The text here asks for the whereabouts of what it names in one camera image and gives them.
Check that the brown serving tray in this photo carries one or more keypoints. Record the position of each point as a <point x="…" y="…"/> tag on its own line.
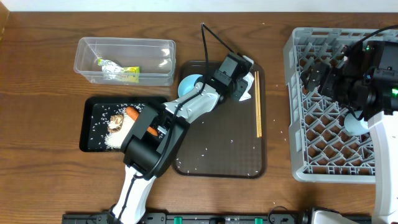
<point x="223" y="142"/>

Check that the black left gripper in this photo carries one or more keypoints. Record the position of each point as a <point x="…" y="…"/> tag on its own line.
<point x="237" y="96"/>

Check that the orange carrot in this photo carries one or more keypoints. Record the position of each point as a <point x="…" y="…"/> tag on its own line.
<point x="134" y="114"/>

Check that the clear plastic bin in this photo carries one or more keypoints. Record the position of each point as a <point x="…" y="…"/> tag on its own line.
<point x="155" y="57"/>

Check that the yellow green snack wrapper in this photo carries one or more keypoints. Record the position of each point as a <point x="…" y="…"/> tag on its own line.
<point x="113" y="71"/>

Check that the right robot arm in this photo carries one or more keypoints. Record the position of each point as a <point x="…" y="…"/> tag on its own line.
<point x="377" y="61"/>

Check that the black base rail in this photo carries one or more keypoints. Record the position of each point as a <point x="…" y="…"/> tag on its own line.
<point x="161" y="218"/>

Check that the light blue cup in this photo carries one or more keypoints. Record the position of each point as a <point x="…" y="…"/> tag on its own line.
<point x="354" y="127"/>

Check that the spilled rice pile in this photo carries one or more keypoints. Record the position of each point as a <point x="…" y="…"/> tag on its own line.
<point x="99" y="138"/>

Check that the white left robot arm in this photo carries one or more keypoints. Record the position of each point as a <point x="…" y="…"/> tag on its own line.
<point x="147" y="157"/>

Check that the brown mushroom piece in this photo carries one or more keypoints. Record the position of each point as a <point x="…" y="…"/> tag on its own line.
<point x="115" y="123"/>

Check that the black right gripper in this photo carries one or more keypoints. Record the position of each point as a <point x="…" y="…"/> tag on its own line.
<point x="331" y="74"/>

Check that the black waste tray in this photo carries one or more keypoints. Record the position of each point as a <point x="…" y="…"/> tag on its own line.
<point x="91" y="102"/>

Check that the grey dishwasher rack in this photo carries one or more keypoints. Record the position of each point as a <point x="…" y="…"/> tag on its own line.
<point x="321" y="149"/>

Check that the light blue bowl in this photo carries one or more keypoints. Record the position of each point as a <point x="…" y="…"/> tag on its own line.
<point x="187" y="84"/>

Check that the white tissue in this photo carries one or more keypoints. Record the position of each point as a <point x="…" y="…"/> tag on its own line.
<point x="249" y="78"/>

